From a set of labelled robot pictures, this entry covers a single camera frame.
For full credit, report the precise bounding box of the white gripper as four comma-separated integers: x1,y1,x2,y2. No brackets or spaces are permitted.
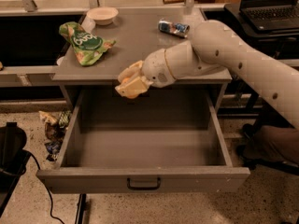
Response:
115,49,176,99

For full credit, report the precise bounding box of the orange fruit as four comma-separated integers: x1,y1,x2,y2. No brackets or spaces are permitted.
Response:
121,77,142,99

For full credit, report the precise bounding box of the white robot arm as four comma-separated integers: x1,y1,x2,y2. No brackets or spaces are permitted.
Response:
116,21,299,128

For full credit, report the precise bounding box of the open grey top drawer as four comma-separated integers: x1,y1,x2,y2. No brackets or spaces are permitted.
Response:
37,87,249,193

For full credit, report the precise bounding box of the grey cabinet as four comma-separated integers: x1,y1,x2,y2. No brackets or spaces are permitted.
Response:
50,7,233,110

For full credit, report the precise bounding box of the green chip bag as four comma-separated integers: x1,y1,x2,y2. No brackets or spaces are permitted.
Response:
59,21,116,66

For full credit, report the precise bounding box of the crushed blue soda can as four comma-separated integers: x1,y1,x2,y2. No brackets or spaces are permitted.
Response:
158,20,190,38

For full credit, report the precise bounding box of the white ceramic bowl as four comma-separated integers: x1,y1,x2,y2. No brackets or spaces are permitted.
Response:
87,7,119,25

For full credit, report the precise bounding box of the wooden stick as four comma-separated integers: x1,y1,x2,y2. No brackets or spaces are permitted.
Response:
163,0,185,4

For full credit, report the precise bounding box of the pile of snack wrappers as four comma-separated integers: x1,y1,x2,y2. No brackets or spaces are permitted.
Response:
39,110,72,161

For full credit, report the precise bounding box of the black chair base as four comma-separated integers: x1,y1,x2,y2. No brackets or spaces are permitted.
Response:
235,146,299,175

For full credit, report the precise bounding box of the black laptop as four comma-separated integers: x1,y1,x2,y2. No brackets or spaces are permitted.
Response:
239,0,299,32

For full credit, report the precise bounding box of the seated person leg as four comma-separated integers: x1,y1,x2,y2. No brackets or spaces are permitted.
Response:
243,125,299,164

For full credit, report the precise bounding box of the black drawer handle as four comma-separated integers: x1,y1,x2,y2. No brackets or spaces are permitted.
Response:
126,177,161,191

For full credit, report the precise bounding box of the black cable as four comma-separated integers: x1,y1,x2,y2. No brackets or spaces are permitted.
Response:
26,149,66,224

